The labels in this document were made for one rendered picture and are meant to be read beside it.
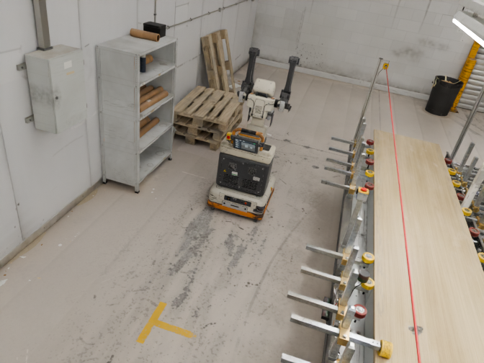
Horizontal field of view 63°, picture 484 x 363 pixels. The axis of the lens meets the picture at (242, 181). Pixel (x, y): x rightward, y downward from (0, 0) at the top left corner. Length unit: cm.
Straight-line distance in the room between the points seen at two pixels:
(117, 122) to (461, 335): 345
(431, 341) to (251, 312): 148
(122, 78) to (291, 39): 642
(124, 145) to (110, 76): 73
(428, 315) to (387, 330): 32
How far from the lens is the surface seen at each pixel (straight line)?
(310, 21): 985
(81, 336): 329
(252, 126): 431
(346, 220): 348
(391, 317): 252
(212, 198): 430
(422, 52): 996
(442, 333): 261
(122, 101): 418
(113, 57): 409
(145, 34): 446
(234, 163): 411
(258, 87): 417
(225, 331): 329
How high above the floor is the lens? 261
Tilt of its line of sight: 32 degrees down
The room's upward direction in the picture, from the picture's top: 9 degrees clockwise
